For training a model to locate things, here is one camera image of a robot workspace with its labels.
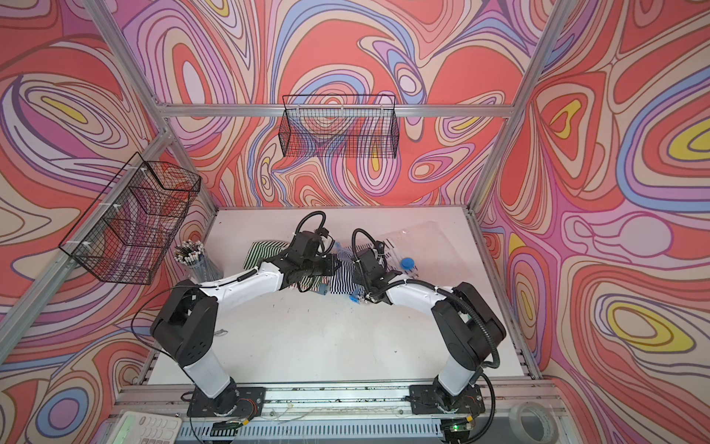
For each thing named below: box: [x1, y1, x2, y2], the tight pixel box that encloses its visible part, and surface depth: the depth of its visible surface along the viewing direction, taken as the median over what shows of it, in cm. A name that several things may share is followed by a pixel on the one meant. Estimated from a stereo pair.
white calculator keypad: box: [109, 410, 183, 444], surface depth 69 cm
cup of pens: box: [173, 239, 224, 284], surface depth 88 cm
